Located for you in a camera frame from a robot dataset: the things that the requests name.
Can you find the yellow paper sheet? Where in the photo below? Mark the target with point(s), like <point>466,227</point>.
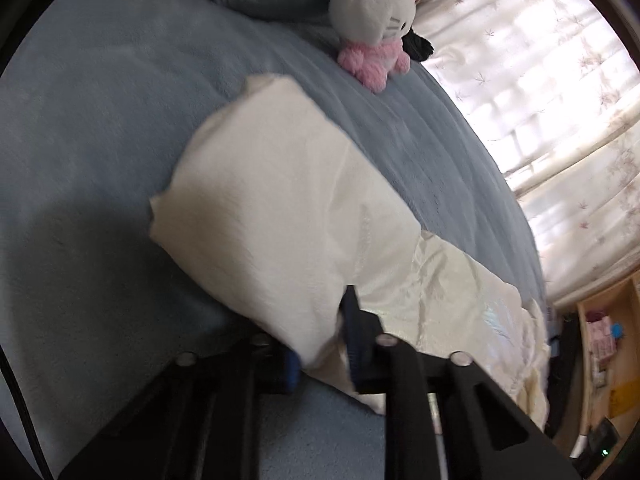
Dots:
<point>625,399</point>

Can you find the stack of pink boxes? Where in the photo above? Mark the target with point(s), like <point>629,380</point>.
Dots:
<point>601,337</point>

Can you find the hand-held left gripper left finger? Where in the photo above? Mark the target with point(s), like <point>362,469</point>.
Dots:
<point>289,372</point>

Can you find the white and pink plush cat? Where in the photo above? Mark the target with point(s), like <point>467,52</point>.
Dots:
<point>370,10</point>

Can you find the cream white pillow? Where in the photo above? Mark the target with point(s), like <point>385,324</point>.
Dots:
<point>280,200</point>

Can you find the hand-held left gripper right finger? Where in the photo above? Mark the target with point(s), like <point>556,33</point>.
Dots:
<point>355,355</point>

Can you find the wooden shelf unit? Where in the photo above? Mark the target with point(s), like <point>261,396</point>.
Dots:
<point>625,365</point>

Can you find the blue fleece bed blanket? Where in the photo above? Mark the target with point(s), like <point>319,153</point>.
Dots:
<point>100,135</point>

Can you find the black plush toy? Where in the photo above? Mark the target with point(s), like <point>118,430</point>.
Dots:
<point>419,46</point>

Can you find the small blue toy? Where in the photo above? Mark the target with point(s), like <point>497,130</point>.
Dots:
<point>617,331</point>

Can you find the white floral curtain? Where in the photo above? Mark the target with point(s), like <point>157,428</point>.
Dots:
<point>550,85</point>

